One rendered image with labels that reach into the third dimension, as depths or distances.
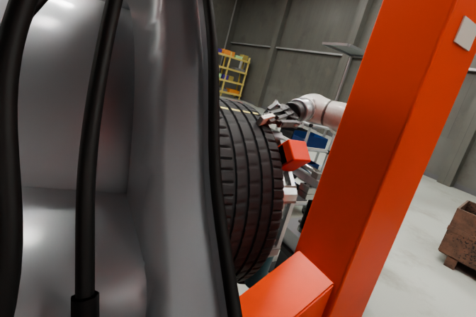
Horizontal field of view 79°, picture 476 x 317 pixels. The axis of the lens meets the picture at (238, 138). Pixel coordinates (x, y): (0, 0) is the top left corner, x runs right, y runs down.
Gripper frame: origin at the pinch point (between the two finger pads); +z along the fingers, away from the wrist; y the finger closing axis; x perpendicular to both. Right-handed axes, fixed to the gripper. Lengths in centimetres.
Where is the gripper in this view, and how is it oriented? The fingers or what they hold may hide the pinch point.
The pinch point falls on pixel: (265, 119)
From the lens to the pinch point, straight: 91.9
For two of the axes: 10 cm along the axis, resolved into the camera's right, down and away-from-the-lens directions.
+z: -6.2, 2.0, -7.6
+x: 4.6, -6.9, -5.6
